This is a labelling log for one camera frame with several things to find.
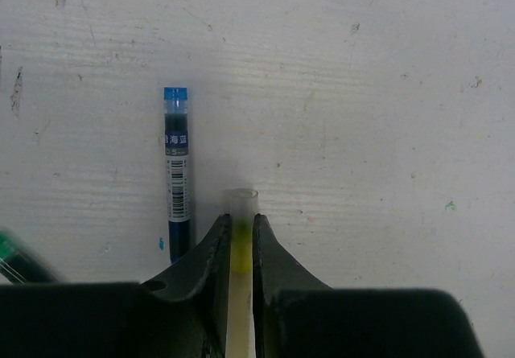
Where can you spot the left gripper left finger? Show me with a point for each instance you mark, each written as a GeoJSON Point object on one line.
{"type": "Point", "coordinates": [188, 317]}

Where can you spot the yellow highlighter pen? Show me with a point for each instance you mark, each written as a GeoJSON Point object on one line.
{"type": "Point", "coordinates": [242, 210]}

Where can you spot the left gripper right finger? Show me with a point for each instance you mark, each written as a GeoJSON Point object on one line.
{"type": "Point", "coordinates": [274, 270]}

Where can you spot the dark blue gel pen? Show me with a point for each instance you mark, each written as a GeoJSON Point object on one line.
{"type": "Point", "coordinates": [176, 145]}

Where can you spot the green gel pen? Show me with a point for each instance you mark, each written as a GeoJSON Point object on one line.
{"type": "Point", "coordinates": [19, 265]}

